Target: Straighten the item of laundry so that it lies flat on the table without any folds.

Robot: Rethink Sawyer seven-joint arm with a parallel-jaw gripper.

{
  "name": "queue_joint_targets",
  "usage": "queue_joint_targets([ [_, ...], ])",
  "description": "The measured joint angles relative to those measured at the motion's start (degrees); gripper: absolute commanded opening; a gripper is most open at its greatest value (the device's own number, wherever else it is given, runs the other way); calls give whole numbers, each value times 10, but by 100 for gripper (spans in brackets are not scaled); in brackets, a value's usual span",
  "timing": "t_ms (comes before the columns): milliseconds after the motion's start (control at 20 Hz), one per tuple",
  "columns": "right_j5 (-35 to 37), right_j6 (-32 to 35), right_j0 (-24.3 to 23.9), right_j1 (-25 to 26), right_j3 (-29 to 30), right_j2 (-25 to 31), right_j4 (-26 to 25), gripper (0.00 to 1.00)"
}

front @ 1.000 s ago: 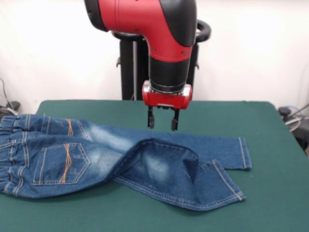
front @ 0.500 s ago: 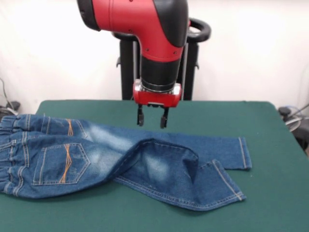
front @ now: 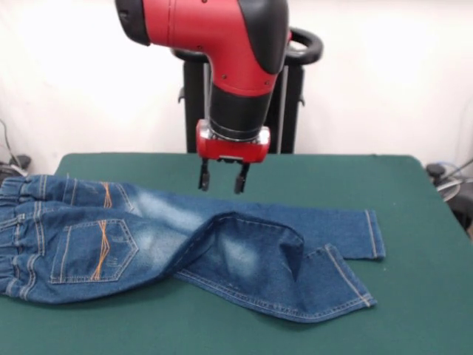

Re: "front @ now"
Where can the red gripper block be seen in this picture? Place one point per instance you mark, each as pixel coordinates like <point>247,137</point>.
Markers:
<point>233,149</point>

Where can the blue denim jeans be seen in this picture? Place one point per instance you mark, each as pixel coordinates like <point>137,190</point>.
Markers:
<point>148,240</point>

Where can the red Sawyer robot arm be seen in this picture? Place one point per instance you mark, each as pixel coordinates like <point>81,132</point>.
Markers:
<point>221,44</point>

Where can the dark green table cloth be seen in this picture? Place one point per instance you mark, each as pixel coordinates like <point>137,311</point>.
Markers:
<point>406,222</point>

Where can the black office chair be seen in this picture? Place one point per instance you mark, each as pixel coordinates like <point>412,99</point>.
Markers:
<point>463,207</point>

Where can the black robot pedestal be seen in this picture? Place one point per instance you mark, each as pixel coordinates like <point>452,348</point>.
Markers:
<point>292,111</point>

